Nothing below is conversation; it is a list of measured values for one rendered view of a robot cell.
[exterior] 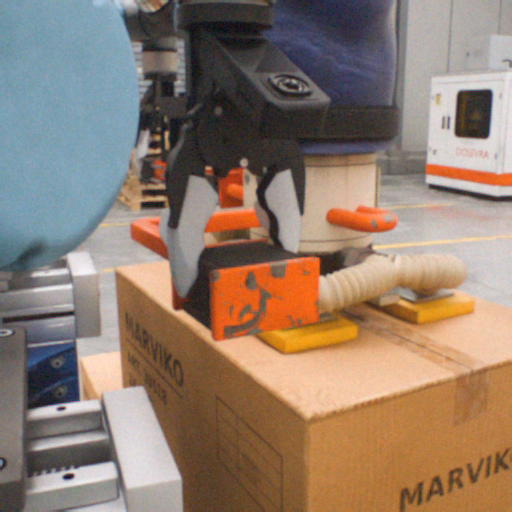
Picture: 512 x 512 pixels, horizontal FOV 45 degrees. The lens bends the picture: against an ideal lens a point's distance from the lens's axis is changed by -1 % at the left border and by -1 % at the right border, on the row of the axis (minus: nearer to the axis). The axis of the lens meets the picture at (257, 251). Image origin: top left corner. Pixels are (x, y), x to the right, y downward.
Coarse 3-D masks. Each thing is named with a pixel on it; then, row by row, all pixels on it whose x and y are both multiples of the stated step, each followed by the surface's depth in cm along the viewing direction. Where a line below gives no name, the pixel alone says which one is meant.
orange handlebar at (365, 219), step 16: (160, 176) 130; (240, 192) 97; (336, 208) 76; (368, 208) 77; (144, 224) 67; (208, 224) 72; (224, 224) 73; (240, 224) 74; (256, 224) 76; (336, 224) 76; (352, 224) 73; (368, 224) 71; (384, 224) 71; (144, 240) 65; (160, 240) 60; (160, 256) 61
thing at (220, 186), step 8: (208, 168) 108; (208, 176) 103; (232, 176) 102; (240, 176) 102; (216, 184) 102; (224, 184) 101; (240, 184) 103; (216, 192) 103; (224, 192) 102; (224, 200) 102; (232, 200) 103; (240, 200) 103
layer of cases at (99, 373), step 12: (84, 360) 166; (96, 360) 166; (108, 360) 166; (84, 372) 162; (96, 372) 159; (108, 372) 159; (120, 372) 159; (84, 384) 165; (96, 384) 152; (108, 384) 152; (120, 384) 152; (84, 396) 167; (96, 396) 148
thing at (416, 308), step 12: (408, 288) 83; (408, 300) 79; (420, 300) 79; (432, 300) 79; (444, 300) 79; (456, 300) 79; (468, 300) 80; (396, 312) 79; (408, 312) 77; (420, 312) 76; (432, 312) 77; (444, 312) 78; (456, 312) 79; (468, 312) 80
